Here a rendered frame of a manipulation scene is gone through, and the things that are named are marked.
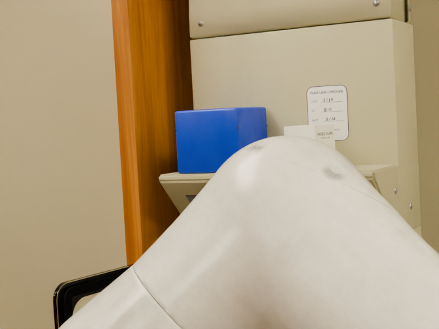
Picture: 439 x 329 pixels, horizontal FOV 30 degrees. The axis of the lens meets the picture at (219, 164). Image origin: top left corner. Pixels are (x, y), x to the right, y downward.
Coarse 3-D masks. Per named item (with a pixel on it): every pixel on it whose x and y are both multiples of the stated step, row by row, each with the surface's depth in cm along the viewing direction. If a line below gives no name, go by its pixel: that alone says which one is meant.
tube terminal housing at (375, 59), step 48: (192, 48) 127; (240, 48) 123; (288, 48) 119; (336, 48) 116; (384, 48) 113; (240, 96) 123; (288, 96) 120; (384, 96) 113; (336, 144) 117; (384, 144) 114
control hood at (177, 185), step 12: (360, 168) 107; (372, 168) 106; (384, 168) 108; (396, 168) 112; (168, 180) 117; (180, 180) 116; (192, 180) 115; (204, 180) 114; (372, 180) 103; (384, 180) 107; (396, 180) 112; (168, 192) 119; (180, 192) 118; (192, 192) 117; (384, 192) 106; (396, 192) 111; (180, 204) 121; (396, 204) 111
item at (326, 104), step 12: (312, 96) 118; (324, 96) 117; (336, 96) 116; (312, 108) 118; (324, 108) 117; (336, 108) 116; (312, 120) 118; (324, 120) 117; (336, 120) 117; (348, 120) 116; (336, 132) 117; (348, 132) 116
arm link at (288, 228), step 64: (256, 192) 53; (320, 192) 52; (192, 256) 54; (256, 256) 52; (320, 256) 50; (384, 256) 48; (192, 320) 53; (256, 320) 53; (320, 320) 49; (384, 320) 46
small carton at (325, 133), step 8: (288, 128) 112; (296, 128) 111; (304, 128) 110; (312, 128) 109; (320, 128) 110; (328, 128) 112; (304, 136) 110; (312, 136) 109; (320, 136) 110; (328, 136) 112; (328, 144) 112
